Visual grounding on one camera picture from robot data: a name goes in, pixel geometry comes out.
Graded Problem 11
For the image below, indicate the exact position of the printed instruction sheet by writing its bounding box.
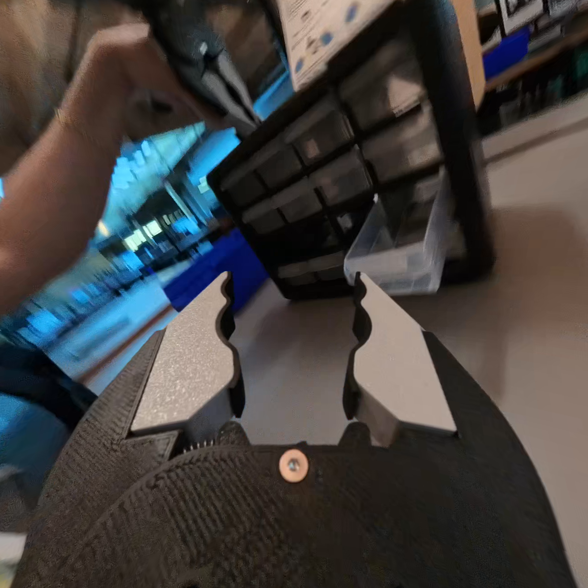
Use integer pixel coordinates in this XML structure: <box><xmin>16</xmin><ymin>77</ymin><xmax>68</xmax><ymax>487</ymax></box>
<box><xmin>275</xmin><ymin>0</ymin><xmax>397</xmax><ymax>92</ymax></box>

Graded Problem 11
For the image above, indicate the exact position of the thin gold bracelet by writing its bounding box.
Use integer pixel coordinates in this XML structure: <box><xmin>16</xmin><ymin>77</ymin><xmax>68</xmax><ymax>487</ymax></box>
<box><xmin>54</xmin><ymin>107</ymin><xmax>90</xmax><ymax>136</ymax></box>

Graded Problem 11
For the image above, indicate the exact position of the person's left hand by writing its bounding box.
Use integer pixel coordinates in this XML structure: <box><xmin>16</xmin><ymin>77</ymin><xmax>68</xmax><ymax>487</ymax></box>
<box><xmin>60</xmin><ymin>23</ymin><xmax>226</xmax><ymax>139</ymax></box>

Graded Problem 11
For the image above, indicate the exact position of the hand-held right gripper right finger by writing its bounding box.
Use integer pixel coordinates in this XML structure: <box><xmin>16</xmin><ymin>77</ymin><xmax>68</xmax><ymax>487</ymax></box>
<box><xmin>343</xmin><ymin>272</ymin><xmax>458</xmax><ymax>447</ymax></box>

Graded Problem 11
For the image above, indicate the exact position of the white desk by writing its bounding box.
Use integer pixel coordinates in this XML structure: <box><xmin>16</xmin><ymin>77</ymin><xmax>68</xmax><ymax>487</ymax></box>
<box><xmin>83</xmin><ymin>107</ymin><xmax>588</xmax><ymax>588</ymax></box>

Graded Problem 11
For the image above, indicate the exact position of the set of small cabinet drawers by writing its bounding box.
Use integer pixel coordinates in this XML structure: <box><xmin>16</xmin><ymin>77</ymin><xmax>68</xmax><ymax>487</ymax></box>
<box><xmin>220</xmin><ymin>41</ymin><xmax>447</xmax><ymax>286</ymax></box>

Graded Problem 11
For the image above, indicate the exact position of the black small-parts drawer cabinet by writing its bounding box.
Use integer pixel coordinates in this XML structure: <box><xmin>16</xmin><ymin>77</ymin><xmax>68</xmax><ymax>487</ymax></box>
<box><xmin>207</xmin><ymin>0</ymin><xmax>496</xmax><ymax>301</ymax></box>

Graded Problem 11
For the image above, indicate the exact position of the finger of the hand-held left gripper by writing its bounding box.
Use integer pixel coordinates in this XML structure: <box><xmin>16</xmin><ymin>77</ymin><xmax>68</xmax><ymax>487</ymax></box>
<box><xmin>202</xmin><ymin>48</ymin><xmax>261</xmax><ymax>134</ymax></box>

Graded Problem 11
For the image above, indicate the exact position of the blue shelf bin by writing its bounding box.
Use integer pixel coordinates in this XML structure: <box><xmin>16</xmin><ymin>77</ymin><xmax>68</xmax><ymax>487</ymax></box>
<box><xmin>482</xmin><ymin>27</ymin><xmax>532</xmax><ymax>80</ymax></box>

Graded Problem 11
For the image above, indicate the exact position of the clear plastic drawer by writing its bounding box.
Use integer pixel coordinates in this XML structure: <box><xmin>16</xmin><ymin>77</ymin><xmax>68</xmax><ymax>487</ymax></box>
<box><xmin>344</xmin><ymin>170</ymin><xmax>454</xmax><ymax>296</ymax></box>

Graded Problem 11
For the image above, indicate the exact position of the blue storage bin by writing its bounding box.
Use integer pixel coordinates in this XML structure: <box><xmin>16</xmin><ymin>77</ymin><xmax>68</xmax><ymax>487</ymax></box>
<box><xmin>162</xmin><ymin>229</ymin><xmax>270</xmax><ymax>314</ymax></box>

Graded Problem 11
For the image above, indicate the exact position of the cardboard backing board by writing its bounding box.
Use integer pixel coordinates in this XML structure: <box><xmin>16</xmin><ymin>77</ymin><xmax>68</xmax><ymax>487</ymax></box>
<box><xmin>451</xmin><ymin>0</ymin><xmax>487</xmax><ymax>110</ymax></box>

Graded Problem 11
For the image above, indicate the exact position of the wooden storage shelf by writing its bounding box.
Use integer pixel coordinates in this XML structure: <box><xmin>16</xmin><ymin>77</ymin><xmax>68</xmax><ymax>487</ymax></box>
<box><xmin>477</xmin><ymin>0</ymin><xmax>588</xmax><ymax>135</ymax></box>

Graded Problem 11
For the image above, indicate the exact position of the dark cloth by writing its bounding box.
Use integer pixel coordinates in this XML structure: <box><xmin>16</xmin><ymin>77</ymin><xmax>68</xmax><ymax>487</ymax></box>
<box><xmin>0</xmin><ymin>344</ymin><xmax>98</xmax><ymax>435</ymax></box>

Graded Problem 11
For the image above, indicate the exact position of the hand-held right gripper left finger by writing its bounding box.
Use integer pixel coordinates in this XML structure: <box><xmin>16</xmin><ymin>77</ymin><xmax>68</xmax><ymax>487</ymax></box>
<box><xmin>131</xmin><ymin>271</ymin><xmax>245</xmax><ymax>444</ymax></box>

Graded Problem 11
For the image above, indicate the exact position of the person's left forearm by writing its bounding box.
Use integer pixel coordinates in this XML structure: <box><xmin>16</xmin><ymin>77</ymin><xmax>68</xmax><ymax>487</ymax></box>
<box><xmin>0</xmin><ymin>108</ymin><xmax>153</xmax><ymax>318</ymax></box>

